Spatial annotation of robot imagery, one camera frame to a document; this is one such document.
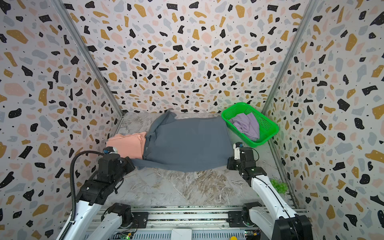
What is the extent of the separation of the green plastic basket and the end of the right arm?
26 cm

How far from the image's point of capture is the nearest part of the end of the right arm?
60cm

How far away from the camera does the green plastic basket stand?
39.1 inches
